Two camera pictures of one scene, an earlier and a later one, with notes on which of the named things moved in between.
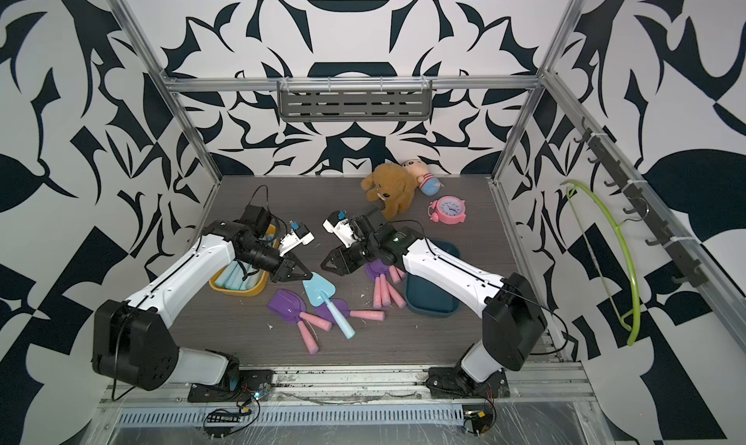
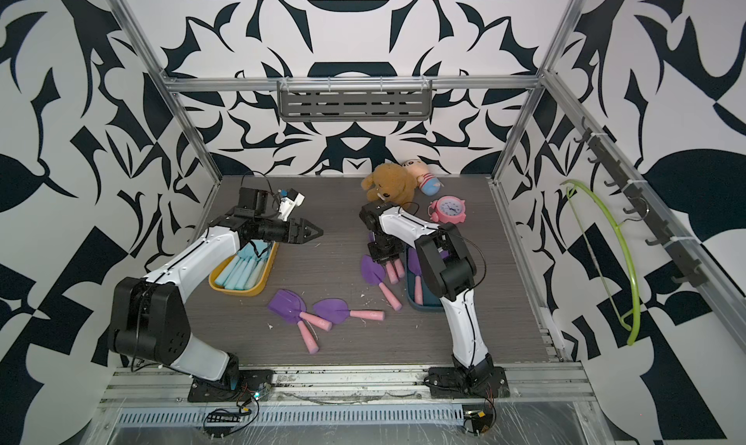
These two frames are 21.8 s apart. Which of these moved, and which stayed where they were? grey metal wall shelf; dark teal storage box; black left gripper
Moved: black left gripper
Stayed: grey metal wall shelf; dark teal storage box
